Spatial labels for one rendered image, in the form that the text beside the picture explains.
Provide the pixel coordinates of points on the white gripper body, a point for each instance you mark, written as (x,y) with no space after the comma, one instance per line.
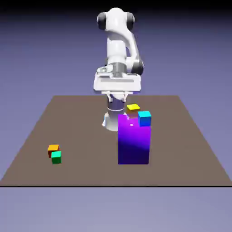
(117,83)

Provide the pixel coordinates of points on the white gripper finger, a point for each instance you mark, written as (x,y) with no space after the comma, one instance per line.
(124,97)
(109,97)

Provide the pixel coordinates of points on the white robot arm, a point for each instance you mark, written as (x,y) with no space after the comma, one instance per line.
(116,47)

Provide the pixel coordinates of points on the small yellow cube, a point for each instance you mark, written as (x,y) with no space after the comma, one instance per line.
(133,108)

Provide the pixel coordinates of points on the small cyan cube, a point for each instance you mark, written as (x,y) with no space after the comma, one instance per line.
(144,118)

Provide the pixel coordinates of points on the small orange cube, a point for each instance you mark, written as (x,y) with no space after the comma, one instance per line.
(53,148)

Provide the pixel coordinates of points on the small green cube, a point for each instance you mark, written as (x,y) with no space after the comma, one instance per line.
(56,157)

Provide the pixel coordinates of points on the large purple box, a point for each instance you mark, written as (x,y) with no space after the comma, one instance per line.
(133,141)

